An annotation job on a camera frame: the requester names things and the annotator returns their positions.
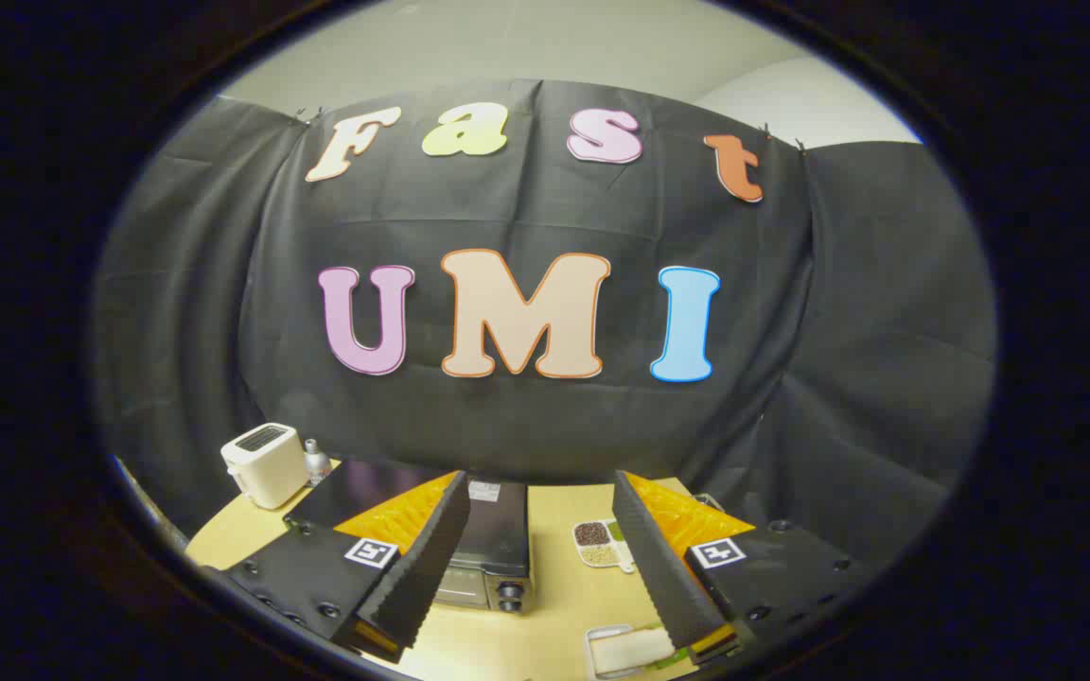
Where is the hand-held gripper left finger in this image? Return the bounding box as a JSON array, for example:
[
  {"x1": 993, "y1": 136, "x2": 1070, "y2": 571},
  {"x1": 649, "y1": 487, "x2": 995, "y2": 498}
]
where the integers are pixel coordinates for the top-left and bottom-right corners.
[{"x1": 221, "y1": 470, "x2": 472, "y2": 665}]

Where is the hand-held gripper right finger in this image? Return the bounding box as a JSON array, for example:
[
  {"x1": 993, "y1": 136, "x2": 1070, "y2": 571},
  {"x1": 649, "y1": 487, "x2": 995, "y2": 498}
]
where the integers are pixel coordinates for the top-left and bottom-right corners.
[{"x1": 611, "y1": 469, "x2": 879, "y2": 669}]

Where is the black toaster oven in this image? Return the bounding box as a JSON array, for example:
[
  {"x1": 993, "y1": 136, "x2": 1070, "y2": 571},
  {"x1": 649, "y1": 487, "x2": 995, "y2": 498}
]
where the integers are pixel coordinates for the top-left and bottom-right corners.
[{"x1": 285, "y1": 461, "x2": 536, "y2": 616}]

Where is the sandwich with green lettuce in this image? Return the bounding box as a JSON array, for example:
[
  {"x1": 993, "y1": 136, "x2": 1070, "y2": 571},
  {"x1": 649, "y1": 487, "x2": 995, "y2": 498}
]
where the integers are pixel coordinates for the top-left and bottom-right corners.
[{"x1": 594, "y1": 627, "x2": 699, "y2": 675}]

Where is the white pop-up toaster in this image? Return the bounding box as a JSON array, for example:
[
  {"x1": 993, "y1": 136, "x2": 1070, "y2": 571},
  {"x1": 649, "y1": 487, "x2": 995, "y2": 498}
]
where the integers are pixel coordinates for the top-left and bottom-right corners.
[{"x1": 220, "y1": 423, "x2": 311, "y2": 510}]

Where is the white divided spice dish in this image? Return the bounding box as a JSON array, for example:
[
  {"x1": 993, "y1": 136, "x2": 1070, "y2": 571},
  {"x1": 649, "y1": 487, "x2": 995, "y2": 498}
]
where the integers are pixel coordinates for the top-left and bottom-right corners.
[{"x1": 571, "y1": 518, "x2": 637, "y2": 574}]

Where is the white rectangular tray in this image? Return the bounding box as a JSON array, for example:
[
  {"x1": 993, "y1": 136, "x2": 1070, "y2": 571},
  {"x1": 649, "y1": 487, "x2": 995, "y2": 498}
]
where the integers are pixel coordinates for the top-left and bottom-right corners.
[{"x1": 584, "y1": 622, "x2": 699, "y2": 680}]

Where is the black backdrop cloth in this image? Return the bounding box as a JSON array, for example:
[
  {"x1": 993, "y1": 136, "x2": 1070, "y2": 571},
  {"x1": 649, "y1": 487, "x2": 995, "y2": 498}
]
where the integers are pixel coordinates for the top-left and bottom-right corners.
[{"x1": 91, "y1": 79, "x2": 998, "y2": 568}]

